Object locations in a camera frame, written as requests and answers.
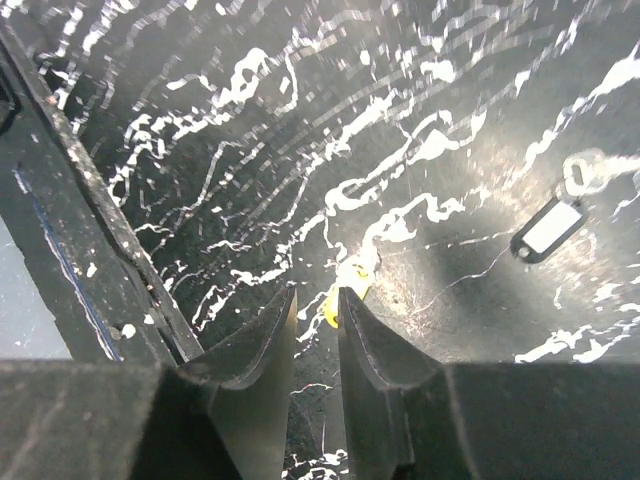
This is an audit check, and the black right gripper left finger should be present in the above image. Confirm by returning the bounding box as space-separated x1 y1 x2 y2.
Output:
159 287 297 479

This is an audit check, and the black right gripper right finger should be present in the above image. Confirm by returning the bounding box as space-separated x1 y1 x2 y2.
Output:
338 296 473 479

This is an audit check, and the yellow key tag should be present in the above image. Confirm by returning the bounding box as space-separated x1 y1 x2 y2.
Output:
324 256 376 329

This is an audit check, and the black key tag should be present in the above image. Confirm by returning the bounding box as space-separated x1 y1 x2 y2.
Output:
510 197 588 264

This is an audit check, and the silver key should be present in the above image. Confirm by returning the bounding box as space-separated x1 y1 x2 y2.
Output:
562 149 639 197

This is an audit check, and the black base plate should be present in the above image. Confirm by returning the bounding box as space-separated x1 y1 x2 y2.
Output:
1 23 203 365

